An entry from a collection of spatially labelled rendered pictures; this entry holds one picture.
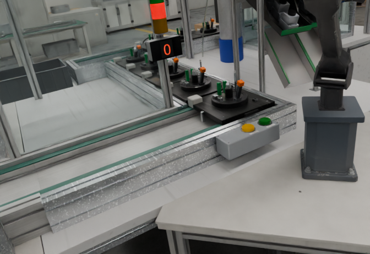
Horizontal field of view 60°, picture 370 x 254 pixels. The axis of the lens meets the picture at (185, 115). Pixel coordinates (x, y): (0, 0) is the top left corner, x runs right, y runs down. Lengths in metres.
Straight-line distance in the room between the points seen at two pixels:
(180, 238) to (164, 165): 0.21
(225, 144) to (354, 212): 0.38
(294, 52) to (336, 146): 0.57
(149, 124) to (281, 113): 0.48
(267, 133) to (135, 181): 0.44
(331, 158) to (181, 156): 0.43
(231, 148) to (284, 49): 0.57
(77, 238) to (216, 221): 0.36
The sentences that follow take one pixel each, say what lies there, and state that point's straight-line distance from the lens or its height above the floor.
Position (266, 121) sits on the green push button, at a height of 0.97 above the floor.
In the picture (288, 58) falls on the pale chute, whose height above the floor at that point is 1.08.
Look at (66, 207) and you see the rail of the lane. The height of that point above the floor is 0.92.
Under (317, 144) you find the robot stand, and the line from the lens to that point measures 0.97.
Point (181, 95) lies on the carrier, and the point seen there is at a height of 0.97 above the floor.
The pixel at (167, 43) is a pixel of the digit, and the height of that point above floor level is 1.22.
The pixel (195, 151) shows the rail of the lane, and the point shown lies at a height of 0.93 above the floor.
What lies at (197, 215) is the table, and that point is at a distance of 0.90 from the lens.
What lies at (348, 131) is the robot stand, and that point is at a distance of 0.96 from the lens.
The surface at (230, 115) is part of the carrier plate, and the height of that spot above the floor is 0.97.
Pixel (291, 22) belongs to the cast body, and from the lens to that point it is 1.29.
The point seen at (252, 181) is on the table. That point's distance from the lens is 1.00.
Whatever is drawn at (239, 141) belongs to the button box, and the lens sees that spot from 1.01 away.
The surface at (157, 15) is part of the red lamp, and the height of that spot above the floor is 1.32.
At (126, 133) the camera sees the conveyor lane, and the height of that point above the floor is 0.94.
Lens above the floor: 1.45
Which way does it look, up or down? 24 degrees down
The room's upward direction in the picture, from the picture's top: 8 degrees counter-clockwise
